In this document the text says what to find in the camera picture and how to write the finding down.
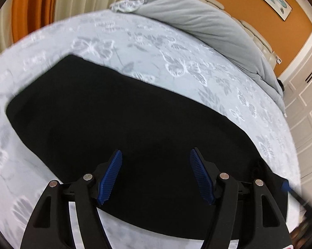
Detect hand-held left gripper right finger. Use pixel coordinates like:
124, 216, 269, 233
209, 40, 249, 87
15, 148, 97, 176
189, 148, 292, 249

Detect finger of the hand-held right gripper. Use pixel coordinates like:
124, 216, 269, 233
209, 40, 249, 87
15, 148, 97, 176
280, 178, 312, 220

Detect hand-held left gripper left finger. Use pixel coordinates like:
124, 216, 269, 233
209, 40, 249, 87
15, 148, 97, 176
20, 150, 123, 249

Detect black pants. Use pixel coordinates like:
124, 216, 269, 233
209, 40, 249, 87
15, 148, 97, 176
5, 54, 291, 240

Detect white panelled wardrobe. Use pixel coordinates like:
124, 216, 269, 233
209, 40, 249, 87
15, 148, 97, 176
278, 31, 312, 205

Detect butterfly print bed sheet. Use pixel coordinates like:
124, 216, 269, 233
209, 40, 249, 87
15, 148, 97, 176
0, 9, 302, 249

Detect cream padded headboard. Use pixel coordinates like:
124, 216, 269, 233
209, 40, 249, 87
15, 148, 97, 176
165, 0, 278, 68

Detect grey duvet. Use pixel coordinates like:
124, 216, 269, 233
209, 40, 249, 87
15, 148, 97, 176
110, 0, 287, 117

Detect orange curtain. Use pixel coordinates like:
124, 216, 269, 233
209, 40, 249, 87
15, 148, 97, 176
12, 0, 60, 43

